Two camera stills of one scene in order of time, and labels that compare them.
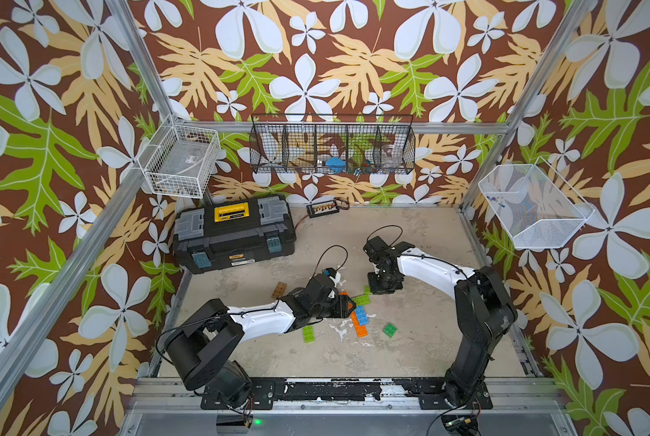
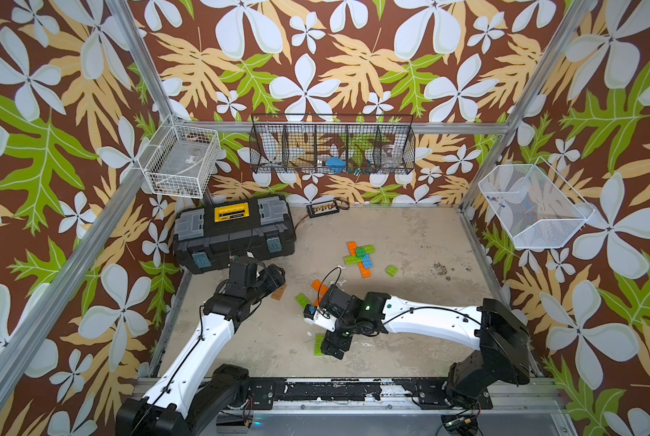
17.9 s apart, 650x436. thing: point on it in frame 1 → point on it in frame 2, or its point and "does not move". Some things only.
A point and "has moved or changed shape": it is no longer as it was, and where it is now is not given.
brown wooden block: x=279 y=290 does not move
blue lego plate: x=362 y=316 has moved or changed shape
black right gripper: x=374 y=289 → x=338 y=342
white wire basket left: x=179 y=161 does not move
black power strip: x=322 y=208 does not move
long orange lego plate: x=360 y=330 has moved or changed shape
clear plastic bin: x=536 y=205 does not move
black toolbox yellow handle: x=234 y=232 does not move
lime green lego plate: x=362 y=300 has moved or changed shape
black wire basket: x=332 y=143 does not move
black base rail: x=439 y=393 does not move
